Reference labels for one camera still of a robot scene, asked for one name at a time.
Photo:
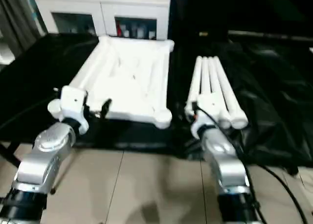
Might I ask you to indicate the white plastic table leg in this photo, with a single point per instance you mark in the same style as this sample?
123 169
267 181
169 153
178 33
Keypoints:
205 74
215 82
227 92
196 74

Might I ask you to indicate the white plastic table top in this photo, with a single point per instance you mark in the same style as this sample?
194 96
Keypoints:
137 82

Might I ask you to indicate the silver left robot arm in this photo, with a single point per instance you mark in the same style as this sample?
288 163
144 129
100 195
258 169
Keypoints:
49 145

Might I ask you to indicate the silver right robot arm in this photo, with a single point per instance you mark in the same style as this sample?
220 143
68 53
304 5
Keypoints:
225 160

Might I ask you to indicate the black plastic mat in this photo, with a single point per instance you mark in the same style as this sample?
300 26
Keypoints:
24 74

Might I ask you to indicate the red packet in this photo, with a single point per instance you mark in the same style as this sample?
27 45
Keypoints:
119 28

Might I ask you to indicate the white mug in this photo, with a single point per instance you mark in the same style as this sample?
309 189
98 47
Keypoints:
152 35

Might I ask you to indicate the black metal stand leg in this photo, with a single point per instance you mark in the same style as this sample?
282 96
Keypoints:
8 155

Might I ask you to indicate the white glass-door cabinet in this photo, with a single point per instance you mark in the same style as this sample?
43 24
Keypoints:
102 11

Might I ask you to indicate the black speaker box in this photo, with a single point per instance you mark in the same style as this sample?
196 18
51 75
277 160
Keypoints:
195 11

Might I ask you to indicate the black television edge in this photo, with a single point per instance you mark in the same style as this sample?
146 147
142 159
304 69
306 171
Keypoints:
269 33

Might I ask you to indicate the grey curtain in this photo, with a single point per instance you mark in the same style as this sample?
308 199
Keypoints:
17 21

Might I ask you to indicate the white flat board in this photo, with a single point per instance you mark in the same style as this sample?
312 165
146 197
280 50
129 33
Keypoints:
311 50

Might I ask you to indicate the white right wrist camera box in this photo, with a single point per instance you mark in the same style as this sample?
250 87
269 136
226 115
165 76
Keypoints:
207 104

